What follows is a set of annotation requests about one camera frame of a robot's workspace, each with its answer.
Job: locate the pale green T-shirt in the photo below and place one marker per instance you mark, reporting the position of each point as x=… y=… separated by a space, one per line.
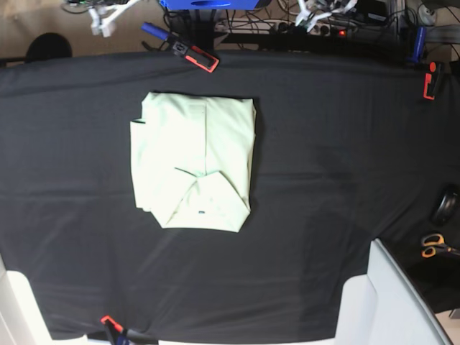
x=191 y=160

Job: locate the red black clamp top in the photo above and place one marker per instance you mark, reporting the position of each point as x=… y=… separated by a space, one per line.
x=196 y=56

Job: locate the red black clamp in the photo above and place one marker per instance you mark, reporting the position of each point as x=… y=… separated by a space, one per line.
x=118 y=335
x=196 y=56

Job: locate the black table cloth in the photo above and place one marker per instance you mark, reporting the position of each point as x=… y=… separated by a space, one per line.
x=347 y=151

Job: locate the white power strip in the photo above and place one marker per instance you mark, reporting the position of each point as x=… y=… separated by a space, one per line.
x=320 y=29

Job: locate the blue box top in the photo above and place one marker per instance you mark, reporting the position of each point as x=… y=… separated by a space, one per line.
x=214 y=4

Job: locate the red black clamp bottom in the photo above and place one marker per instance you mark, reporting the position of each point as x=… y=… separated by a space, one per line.
x=118 y=335

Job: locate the grey white furniture right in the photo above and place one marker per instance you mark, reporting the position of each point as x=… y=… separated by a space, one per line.
x=383 y=307

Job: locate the black round object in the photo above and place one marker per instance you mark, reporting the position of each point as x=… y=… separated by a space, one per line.
x=446 y=209

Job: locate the blue cylinder right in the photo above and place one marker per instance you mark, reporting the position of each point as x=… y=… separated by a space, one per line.
x=418 y=45

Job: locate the red clamp right edge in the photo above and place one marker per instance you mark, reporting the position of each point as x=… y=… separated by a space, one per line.
x=433 y=80

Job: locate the white furniture left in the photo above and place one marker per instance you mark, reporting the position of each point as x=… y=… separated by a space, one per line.
x=21 y=320

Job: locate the blue handle tool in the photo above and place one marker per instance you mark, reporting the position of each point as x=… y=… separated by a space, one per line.
x=156 y=31

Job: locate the orange handled scissors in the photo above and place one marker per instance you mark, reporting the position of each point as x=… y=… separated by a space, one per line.
x=434 y=244

